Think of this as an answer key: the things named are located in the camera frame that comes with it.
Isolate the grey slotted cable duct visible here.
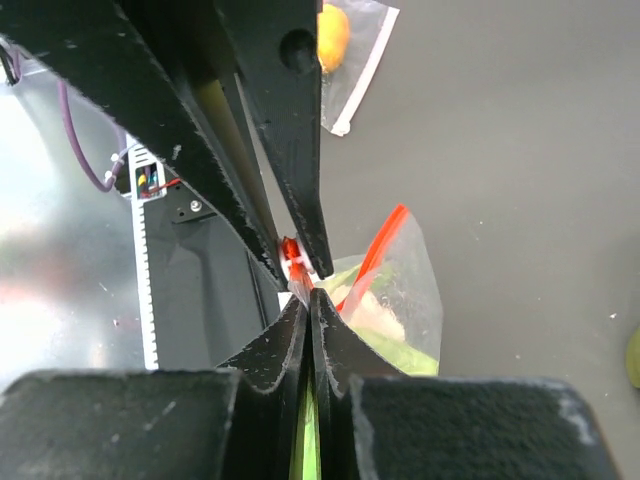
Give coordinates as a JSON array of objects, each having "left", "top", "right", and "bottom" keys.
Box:
[{"left": 126, "top": 135, "right": 159, "bottom": 370}]

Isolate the fake green cucumber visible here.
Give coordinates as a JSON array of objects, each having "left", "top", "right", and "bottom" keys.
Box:
[{"left": 296, "top": 327, "right": 439, "bottom": 480}]

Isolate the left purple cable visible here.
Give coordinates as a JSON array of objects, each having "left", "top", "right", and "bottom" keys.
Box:
[{"left": 0, "top": 49, "right": 131, "bottom": 194}]

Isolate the olive green plastic basin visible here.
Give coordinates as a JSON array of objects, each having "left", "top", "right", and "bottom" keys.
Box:
[{"left": 625, "top": 327, "right": 640, "bottom": 389}]

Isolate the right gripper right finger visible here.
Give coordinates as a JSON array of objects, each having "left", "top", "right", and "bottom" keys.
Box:
[{"left": 309, "top": 289, "right": 620, "bottom": 479}]

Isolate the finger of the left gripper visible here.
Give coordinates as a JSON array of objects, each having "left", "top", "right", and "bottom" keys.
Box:
[
  {"left": 1, "top": 1, "right": 285, "bottom": 286},
  {"left": 215, "top": 1, "right": 334, "bottom": 278}
]

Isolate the clear zip bag red seal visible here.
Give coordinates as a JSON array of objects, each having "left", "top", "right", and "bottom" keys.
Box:
[{"left": 277, "top": 203, "right": 445, "bottom": 377}]

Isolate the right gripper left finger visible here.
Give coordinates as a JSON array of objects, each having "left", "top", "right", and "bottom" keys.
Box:
[{"left": 1, "top": 299, "right": 308, "bottom": 479}]

